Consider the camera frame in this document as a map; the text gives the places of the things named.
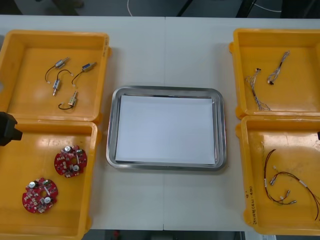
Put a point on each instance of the steel tray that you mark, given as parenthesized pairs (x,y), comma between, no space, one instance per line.
(111,130)

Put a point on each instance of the white paper sheet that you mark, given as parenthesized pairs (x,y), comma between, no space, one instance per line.
(165,130)

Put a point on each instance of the round red circuit board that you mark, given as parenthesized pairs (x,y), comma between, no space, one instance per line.
(32,200)
(62,160)

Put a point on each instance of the yellow-orange plastic bin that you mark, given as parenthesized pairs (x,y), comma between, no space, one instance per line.
(287,150)
(295,100)
(50,220)
(25,105)

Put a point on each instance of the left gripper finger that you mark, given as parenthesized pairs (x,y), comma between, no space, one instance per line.
(10,136)
(7,121)

